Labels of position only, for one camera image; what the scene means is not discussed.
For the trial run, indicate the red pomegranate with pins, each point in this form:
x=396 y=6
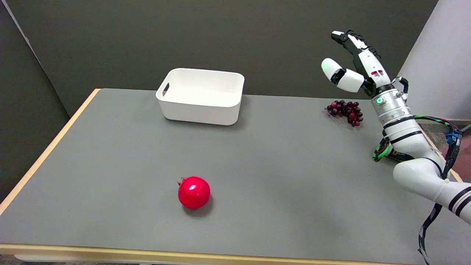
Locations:
x=194 y=192

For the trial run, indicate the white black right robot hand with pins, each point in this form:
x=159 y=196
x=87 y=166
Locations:
x=369 y=64

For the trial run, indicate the white plastic storage bin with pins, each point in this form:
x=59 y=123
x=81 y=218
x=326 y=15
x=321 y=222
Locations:
x=200 y=96

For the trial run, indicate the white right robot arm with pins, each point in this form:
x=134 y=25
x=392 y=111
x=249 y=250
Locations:
x=404 y=132

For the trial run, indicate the dark red grape bunch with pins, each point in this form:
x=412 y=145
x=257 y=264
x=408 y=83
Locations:
x=347 y=111

